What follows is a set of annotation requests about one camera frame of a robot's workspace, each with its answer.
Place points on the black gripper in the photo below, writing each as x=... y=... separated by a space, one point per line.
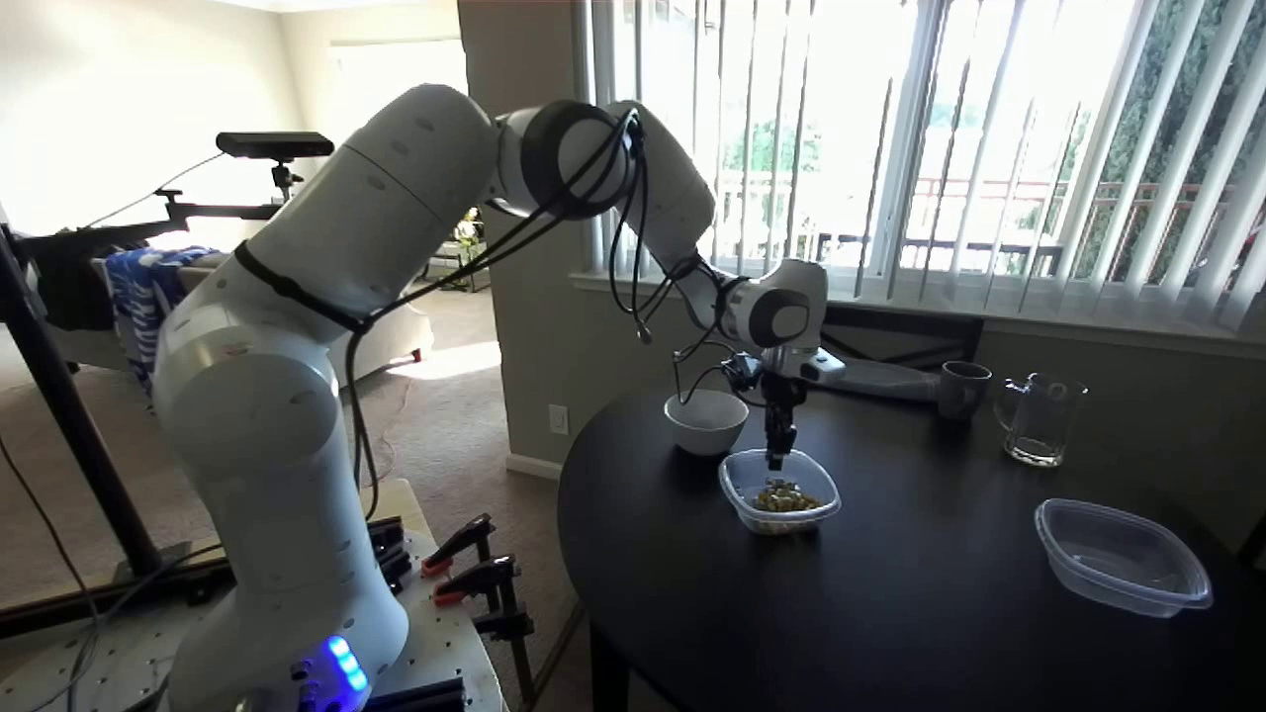
x=781 y=380

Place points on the yellow food pieces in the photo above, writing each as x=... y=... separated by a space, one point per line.
x=784 y=494

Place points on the clear plastic lunchbox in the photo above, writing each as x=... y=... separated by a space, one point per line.
x=737 y=494

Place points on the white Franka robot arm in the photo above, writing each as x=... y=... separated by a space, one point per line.
x=264 y=396

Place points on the white ceramic bowl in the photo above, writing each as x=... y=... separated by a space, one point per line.
x=707 y=429

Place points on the black chair with plain back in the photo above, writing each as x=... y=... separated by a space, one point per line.
x=910 y=320

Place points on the grey mug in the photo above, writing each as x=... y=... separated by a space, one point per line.
x=961 y=394

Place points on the clear drinking glass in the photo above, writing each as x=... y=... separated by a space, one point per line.
x=1042 y=421

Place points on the empty clear plastic container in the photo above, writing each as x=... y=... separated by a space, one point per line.
x=1121 y=558

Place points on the robot mounting table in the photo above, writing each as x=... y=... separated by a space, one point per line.
x=448 y=647

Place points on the white vertical window blinds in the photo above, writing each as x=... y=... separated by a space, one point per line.
x=1053 y=144

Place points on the blue pack of bottles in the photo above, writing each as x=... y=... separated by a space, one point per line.
x=144 y=299

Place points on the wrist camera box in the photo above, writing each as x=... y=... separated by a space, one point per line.
x=823 y=365

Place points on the white wall outlet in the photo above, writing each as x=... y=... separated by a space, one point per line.
x=560 y=421

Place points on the black stereo camera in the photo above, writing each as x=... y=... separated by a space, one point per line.
x=274 y=144

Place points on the black camera stand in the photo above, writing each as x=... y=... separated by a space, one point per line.
x=66 y=396

